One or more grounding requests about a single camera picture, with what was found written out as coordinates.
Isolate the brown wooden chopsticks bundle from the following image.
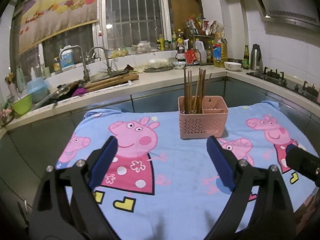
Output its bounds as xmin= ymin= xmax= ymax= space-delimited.
xmin=184 ymin=68 xmax=212 ymax=114

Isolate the red snack packet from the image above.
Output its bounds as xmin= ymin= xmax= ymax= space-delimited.
xmin=184 ymin=49 xmax=199 ymax=66

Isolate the white ceramic bowl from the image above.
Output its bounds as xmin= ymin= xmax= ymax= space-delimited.
xmin=224 ymin=61 xmax=241 ymax=72

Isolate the wooden cutting board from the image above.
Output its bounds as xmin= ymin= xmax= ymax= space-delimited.
xmin=84 ymin=73 xmax=139 ymax=92

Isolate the black gas stove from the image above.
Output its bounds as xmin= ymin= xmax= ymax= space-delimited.
xmin=247 ymin=67 xmax=319 ymax=105

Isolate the fruit print roller blind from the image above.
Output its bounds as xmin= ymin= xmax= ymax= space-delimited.
xmin=19 ymin=0 xmax=98 ymax=54

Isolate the steel range hood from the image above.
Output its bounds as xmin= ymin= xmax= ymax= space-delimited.
xmin=255 ymin=0 xmax=319 ymax=31

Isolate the small patterned bowl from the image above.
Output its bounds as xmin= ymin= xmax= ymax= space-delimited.
xmin=172 ymin=61 xmax=186 ymax=70

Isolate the white plastic jug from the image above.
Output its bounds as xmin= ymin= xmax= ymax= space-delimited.
xmin=195 ymin=39 xmax=207 ymax=64

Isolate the white detergent jug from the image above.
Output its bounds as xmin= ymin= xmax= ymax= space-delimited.
xmin=60 ymin=45 xmax=75 ymax=72

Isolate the blue cartoon pig cloth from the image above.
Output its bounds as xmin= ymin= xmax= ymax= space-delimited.
xmin=56 ymin=101 xmax=317 ymax=239

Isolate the green plastic bowl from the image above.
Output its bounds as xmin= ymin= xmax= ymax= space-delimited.
xmin=12 ymin=94 xmax=32 ymax=116

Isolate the blue plastic basin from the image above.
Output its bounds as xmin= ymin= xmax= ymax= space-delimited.
xmin=27 ymin=77 xmax=48 ymax=104

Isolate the dark green sauce bottle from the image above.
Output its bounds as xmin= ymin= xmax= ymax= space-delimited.
xmin=242 ymin=45 xmax=249 ymax=69

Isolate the yellow cooking oil bottle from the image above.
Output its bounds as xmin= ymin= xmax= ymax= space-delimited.
xmin=213 ymin=33 xmax=228 ymax=68

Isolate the chrome sink faucet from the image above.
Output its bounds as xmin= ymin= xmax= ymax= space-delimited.
xmin=59 ymin=45 xmax=91 ymax=82

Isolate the pink plastic utensil basket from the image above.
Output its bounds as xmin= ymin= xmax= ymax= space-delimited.
xmin=178 ymin=96 xmax=228 ymax=140

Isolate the steel thermos kettle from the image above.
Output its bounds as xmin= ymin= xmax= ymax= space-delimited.
xmin=250 ymin=43 xmax=263 ymax=73

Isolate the barred kitchen window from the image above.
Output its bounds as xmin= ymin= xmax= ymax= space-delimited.
xmin=97 ymin=0 xmax=171 ymax=50

